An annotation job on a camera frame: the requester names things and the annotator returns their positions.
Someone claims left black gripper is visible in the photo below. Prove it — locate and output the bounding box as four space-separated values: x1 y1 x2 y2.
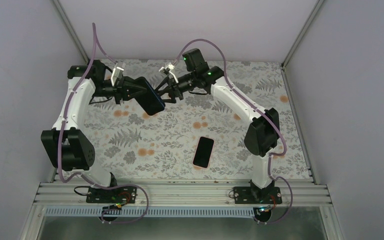
93 76 148 105

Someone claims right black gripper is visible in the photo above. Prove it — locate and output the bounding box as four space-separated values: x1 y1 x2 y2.
153 71 196 104

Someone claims black phone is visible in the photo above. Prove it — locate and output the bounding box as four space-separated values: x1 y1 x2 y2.
134 76 166 116

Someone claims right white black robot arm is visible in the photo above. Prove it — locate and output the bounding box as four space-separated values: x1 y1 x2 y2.
156 48 280 204

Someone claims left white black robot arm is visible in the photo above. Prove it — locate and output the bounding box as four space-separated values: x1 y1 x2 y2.
40 60 149 203

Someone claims floral patterned table mat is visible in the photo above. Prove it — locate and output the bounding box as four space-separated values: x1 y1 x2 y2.
82 61 310 180

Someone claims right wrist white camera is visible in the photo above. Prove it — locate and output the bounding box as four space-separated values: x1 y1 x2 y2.
158 62 175 75

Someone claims wrist white camera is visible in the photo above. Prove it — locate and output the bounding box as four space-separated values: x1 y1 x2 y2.
158 62 175 75
110 61 126 87

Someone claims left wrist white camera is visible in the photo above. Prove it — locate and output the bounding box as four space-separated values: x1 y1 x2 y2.
110 61 126 87

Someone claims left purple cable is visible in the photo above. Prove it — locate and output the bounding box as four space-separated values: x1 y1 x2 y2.
56 22 150 225

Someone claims purple cable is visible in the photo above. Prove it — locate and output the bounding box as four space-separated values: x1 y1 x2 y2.
174 38 294 226
56 22 150 225

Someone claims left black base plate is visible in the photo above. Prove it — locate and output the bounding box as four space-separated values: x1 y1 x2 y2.
85 186 138 205

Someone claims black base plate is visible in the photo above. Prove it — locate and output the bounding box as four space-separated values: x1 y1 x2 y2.
85 186 138 205
232 186 283 205

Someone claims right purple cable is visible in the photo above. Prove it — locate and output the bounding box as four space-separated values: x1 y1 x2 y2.
174 38 294 226

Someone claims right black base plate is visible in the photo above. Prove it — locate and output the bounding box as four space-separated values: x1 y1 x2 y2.
232 186 283 205

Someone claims aluminium mounting rail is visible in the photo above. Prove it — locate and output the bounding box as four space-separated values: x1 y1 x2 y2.
33 176 333 207

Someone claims slotted grey cable duct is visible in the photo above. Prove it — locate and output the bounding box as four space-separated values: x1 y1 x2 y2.
44 206 255 218

